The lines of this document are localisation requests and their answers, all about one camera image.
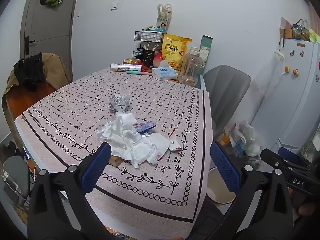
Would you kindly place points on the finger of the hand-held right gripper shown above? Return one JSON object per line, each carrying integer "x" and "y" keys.
{"x": 275, "y": 158}
{"x": 287, "y": 153}

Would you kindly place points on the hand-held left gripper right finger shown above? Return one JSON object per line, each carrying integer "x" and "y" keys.
{"x": 225, "y": 170}

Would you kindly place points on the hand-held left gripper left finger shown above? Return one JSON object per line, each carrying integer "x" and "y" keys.
{"x": 96, "y": 170}

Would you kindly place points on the white waste bin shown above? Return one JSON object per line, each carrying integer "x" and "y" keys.
{"x": 220, "y": 187}

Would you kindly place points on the white tissue pile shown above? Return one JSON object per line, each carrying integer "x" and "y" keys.
{"x": 127, "y": 145}

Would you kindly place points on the person's right hand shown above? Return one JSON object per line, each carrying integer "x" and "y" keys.
{"x": 307, "y": 209}

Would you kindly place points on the brown cardboard scrap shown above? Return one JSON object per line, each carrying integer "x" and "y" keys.
{"x": 116, "y": 160}

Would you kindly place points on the orange packet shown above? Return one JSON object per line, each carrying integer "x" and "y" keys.
{"x": 223, "y": 140}

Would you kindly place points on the white plastic bag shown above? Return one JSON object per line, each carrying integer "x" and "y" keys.
{"x": 241, "y": 137}

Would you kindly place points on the red and white wrapper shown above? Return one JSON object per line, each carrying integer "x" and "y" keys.
{"x": 175, "y": 146}

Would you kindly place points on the white refrigerator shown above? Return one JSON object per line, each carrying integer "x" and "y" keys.
{"x": 287, "y": 97}

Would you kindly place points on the folded white tissue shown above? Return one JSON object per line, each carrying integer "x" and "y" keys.
{"x": 126, "y": 118}

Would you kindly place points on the thin red stick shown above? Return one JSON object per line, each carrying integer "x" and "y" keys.
{"x": 171, "y": 133}

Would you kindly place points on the blue tissue packet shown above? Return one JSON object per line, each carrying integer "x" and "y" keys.
{"x": 145, "y": 126}

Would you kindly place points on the power strip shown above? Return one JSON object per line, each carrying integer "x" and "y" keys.
{"x": 26, "y": 152}

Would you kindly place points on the crumpled grey printed paper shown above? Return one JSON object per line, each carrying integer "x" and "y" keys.
{"x": 120, "y": 101}

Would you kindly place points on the patterned pink tablecloth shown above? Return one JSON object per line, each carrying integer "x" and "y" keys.
{"x": 82, "y": 97}

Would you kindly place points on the grey chair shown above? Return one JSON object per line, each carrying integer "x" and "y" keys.
{"x": 225, "y": 90}

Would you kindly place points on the grey stool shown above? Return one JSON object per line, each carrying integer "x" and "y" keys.
{"x": 12, "y": 177}

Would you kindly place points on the brown wooden chair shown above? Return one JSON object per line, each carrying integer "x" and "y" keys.
{"x": 30, "y": 100}

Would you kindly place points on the white hanging bag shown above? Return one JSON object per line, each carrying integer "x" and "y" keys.
{"x": 278, "y": 55}

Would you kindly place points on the dark round fridge magnet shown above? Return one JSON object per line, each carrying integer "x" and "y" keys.
{"x": 292, "y": 53}

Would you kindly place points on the teal pen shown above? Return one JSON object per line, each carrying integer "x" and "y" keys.
{"x": 135, "y": 72}

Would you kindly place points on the white printed roll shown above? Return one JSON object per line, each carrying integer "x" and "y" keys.
{"x": 125, "y": 67}

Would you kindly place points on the clear plastic jar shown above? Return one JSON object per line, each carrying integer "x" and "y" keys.
{"x": 190, "y": 67}

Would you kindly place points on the pink pen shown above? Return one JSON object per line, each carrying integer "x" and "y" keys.
{"x": 147, "y": 73}

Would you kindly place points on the brown bar fridge magnet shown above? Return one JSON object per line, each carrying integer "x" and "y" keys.
{"x": 301, "y": 44}

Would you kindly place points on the tan jacket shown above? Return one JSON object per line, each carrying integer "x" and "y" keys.
{"x": 53, "y": 67}

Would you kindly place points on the blue and white tissue pack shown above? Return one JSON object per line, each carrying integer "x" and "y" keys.
{"x": 164, "y": 73}

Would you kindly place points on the red and yellow packet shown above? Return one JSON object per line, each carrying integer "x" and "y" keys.
{"x": 131, "y": 61}

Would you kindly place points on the woven brown basket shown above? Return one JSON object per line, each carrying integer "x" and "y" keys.
{"x": 286, "y": 33}

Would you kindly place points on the green packet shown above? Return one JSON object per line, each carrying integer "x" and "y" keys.
{"x": 314, "y": 36}

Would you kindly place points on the green carton box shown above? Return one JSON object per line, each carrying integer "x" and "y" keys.
{"x": 207, "y": 50}

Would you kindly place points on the clear storage box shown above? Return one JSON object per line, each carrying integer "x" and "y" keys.
{"x": 300, "y": 32}

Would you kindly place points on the black pen holder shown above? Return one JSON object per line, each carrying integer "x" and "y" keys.
{"x": 148, "y": 56}

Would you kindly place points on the red peach-shaped ornament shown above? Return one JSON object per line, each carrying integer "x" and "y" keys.
{"x": 157, "y": 60}

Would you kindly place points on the yellow snack bag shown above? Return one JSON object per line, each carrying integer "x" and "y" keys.
{"x": 175, "y": 50}

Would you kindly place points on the pink box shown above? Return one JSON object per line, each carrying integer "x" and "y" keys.
{"x": 286, "y": 23}

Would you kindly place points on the grey door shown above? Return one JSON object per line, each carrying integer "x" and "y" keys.
{"x": 62, "y": 22}

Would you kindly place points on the white light switch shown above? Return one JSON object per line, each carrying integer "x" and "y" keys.
{"x": 114, "y": 5}

